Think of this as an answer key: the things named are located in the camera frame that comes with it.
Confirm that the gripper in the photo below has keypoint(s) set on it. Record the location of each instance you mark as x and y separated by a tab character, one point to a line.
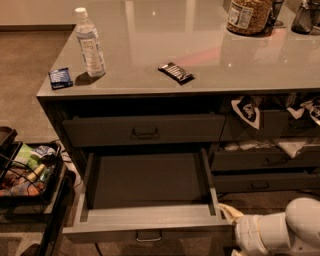
248	232

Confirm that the grey drawer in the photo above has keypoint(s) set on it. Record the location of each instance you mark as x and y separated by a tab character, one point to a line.
135	130
264	159
244	183
146	198
273	124

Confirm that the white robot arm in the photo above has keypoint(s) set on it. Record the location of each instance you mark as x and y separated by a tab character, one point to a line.
293	232

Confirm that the white packets in drawer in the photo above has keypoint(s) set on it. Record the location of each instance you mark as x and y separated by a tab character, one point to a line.
292	147

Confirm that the grey drawer cabinet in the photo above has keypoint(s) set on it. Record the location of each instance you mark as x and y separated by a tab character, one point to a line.
138	37

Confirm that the black white snack bag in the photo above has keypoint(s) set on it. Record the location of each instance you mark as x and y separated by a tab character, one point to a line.
245	107

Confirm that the dark chocolate bar wrapper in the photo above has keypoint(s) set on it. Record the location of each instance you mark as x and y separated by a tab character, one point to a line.
176	72

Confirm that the large jar of nuts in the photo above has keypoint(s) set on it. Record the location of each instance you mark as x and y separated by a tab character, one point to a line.
248	17

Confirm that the dark glass pitcher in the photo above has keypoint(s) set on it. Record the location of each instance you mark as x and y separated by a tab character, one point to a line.
307	19

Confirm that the dark cup behind jar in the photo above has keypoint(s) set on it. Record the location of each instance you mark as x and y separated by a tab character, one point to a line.
274	11

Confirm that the green snack bag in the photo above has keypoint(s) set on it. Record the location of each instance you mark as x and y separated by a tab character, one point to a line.
32	157

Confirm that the blue snack packet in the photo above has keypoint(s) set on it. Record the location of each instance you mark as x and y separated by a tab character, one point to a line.
60	78

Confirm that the clear plastic water bottle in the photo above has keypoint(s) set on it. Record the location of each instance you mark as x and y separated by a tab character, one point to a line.
88	39

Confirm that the black wire basket rack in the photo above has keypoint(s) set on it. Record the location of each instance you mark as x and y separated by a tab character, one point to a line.
33	203

